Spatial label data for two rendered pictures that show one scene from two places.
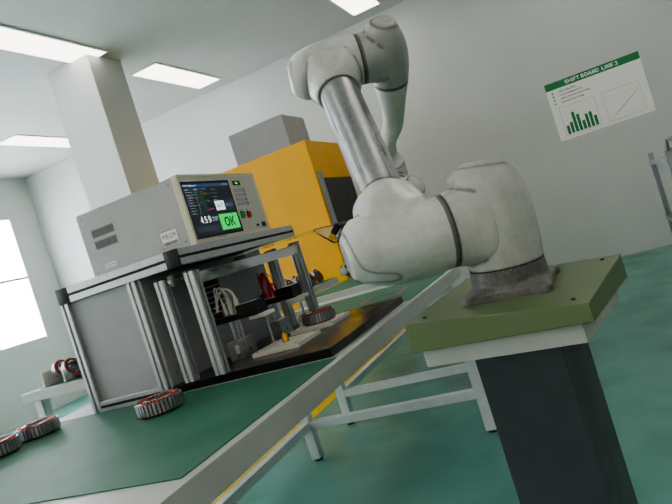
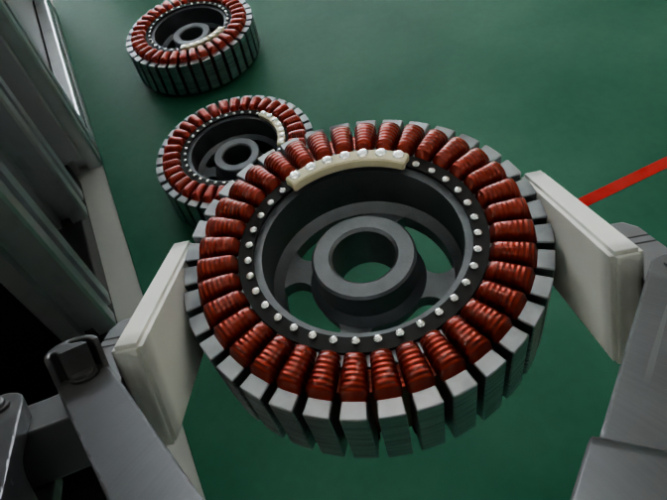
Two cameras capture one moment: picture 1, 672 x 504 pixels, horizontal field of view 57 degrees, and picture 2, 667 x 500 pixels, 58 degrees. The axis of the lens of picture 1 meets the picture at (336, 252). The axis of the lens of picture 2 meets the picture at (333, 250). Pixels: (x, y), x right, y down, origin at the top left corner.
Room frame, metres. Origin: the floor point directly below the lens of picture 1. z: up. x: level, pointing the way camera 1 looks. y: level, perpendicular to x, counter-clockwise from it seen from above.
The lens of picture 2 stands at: (2.17, -0.13, 1.06)
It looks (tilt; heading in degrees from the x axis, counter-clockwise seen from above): 52 degrees down; 53
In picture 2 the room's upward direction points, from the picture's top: 14 degrees counter-clockwise
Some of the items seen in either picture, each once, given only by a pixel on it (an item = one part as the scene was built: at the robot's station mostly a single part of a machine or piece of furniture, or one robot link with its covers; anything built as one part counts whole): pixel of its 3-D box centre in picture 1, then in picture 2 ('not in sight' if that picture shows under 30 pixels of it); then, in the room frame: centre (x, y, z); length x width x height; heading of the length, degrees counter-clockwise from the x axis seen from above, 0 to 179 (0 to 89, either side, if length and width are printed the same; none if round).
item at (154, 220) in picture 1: (178, 223); not in sight; (1.99, 0.45, 1.22); 0.44 x 0.39 x 0.20; 157
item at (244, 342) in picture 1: (242, 347); not in sight; (1.80, 0.34, 0.80); 0.07 x 0.05 x 0.06; 157
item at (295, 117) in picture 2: not in sight; (239, 162); (2.32, 0.16, 0.77); 0.11 x 0.11 x 0.04
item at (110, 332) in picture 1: (117, 348); not in sight; (1.71, 0.66, 0.91); 0.28 x 0.03 x 0.32; 67
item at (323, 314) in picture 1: (318, 315); not in sight; (1.96, 0.12, 0.80); 0.11 x 0.11 x 0.04
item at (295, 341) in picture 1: (287, 343); not in sight; (1.74, 0.21, 0.78); 0.15 x 0.15 x 0.01; 67
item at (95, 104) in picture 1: (137, 234); not in sight; (5.85, 1.73, 1.65); 0.50 x 0.45 x 3.30; 67
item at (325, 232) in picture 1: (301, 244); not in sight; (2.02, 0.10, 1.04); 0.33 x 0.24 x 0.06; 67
